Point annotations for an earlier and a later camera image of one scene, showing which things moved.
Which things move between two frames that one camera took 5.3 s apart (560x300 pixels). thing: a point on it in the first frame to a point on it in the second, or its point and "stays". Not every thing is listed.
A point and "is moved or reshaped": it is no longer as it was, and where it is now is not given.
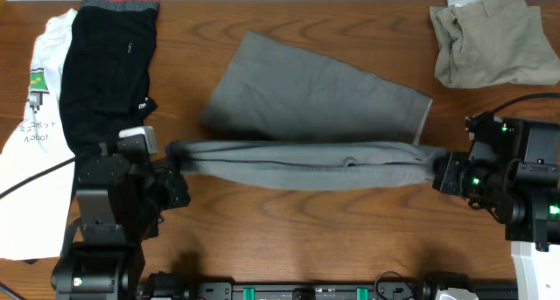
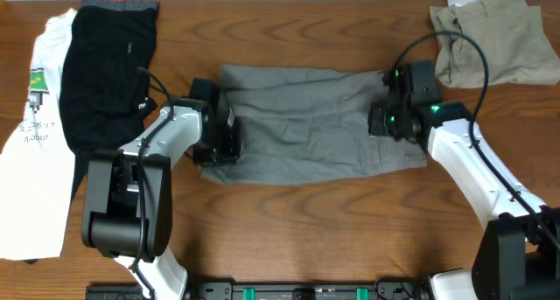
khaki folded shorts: x=500 y=40 stays
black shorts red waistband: x=106 y=70 stays
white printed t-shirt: x=36 y=220 stays
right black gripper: x=451 y=168 to x=377 y=126
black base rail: x=153 y=288 stays
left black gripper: x=166 y=174 to x=233 y=154
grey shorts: x=283 y=117 is moved or reshaped
